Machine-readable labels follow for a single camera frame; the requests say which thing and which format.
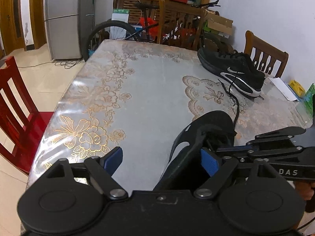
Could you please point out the brown wooden chair right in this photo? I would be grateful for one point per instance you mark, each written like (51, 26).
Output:
(267, 58)

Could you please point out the person's right hand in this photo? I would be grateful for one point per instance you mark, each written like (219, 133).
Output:
(305, 189)

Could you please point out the green snack packet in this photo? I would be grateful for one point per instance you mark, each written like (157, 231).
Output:
(308, 100)

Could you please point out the floral lace tablecloth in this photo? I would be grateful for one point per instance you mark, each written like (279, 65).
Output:
(140, 96)

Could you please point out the red wooden chair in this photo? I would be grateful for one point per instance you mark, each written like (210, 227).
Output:
(25, 131)

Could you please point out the cardboard box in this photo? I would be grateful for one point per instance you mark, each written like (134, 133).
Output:
(219, 24)

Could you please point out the yellow packet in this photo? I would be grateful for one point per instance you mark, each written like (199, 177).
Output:
(297, 88)

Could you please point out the white green box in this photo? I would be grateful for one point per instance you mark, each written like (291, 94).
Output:
(120, 18)

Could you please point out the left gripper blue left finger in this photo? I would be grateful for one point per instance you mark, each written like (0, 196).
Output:
(112, 160)

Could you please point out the black bicycle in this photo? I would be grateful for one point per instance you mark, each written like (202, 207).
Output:
(148, 30)

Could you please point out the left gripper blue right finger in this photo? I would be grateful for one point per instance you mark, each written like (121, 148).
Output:
(210, 161)

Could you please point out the silver refrigerator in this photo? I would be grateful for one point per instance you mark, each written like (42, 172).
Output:
(68, 24)

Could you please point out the black sneaker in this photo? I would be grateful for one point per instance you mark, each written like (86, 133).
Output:
(237, 69)
(212, 131)

